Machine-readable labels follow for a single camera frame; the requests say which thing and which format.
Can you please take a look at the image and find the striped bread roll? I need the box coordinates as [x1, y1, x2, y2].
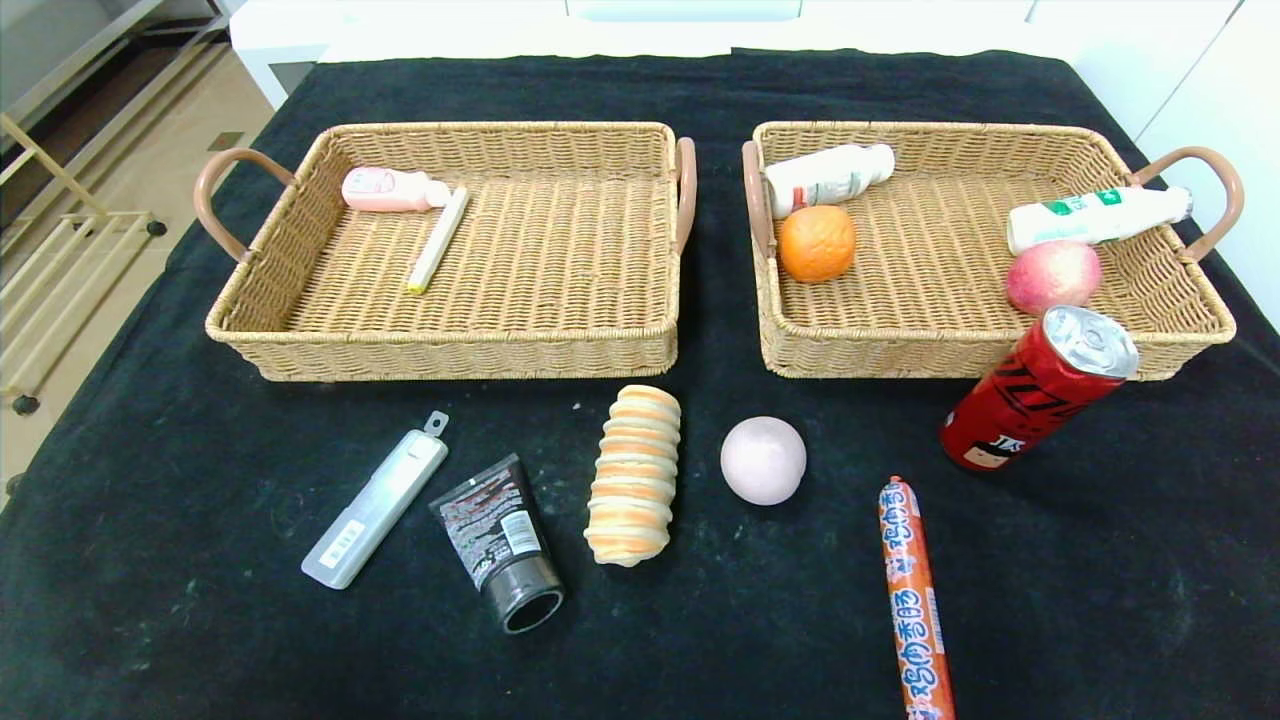
[584, 384, 683, 568]

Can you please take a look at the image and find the pale pink round bun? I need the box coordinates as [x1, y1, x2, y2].
[720, 416, 808, 507]

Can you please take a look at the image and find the orange sausage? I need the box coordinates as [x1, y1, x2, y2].
[878, 476, 957, 720]

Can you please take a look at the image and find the red soda can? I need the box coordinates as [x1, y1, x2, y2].
[939, 305, 1141, 472]

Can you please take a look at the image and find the orange fruit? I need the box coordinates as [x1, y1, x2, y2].
[777, 205, 858, 284]

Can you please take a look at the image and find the black cosmetic tube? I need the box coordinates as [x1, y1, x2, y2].
[429, 453, 566, 636]

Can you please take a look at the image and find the cream stick with yellow end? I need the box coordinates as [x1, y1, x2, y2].
[406, 185, 471, 295]

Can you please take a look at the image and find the white bottle with red label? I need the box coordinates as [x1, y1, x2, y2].
[764, 143, 897, 220]

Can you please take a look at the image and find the grey toothbrush case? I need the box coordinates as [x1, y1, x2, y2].
[301, 410, 451, 591]

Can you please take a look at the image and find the small pink bottle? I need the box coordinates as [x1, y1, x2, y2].
[341, 166, 452, 213]

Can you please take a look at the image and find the red apple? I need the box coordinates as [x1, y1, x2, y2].
[1005, 240, 1103, 317]

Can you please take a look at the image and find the white bottle with green label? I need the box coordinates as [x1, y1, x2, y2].
[1006, 185, 1195, 256]

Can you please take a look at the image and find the white table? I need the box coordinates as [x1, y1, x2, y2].
[228, 0, 1101, 109]

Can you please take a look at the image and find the cream metal rack with wheels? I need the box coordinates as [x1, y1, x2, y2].
[0, 112, 166, 416]

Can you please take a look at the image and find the grey metal shelf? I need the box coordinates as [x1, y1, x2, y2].
[0, 0, 231, 131]

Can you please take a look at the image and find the wicker basket with pink handles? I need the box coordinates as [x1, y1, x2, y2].
[193, 121, 698, 383]
[741, 120, 1246, 382]

